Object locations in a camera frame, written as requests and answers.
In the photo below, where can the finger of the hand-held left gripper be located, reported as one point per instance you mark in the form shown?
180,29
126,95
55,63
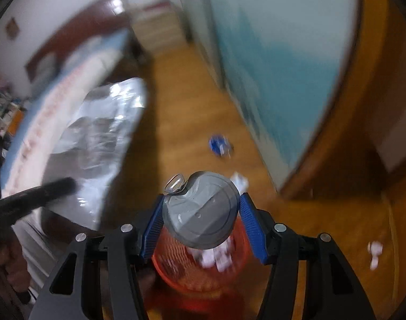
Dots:
39,191

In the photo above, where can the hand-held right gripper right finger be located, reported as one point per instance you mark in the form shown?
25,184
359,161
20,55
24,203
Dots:
254,230

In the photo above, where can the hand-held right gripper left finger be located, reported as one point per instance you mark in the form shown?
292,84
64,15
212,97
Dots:
151,231

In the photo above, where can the orange plastic basket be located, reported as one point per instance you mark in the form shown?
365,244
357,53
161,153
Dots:
176,273

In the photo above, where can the grey metal can lid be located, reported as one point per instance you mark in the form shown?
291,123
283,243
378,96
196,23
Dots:
203,210

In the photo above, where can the silver foil bag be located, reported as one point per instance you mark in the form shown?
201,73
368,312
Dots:
99,133

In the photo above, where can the person's left hand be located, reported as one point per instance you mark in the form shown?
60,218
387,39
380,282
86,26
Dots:
9,263

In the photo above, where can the crumpled white paper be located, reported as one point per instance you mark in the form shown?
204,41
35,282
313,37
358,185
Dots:
240,180
375,251
219,256

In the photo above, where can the crumpled blue wrapper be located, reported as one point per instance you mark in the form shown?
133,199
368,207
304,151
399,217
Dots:
219,145

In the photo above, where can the white bookshelf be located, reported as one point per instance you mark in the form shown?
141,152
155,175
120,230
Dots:
3,106

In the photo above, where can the dark wooden headboard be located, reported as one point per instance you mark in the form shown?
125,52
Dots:
79,30

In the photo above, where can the floral glass wardrobe door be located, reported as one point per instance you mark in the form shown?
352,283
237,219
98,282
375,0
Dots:
273,56

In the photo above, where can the pale wooden nightstand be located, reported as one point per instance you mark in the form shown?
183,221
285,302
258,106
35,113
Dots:
159,26

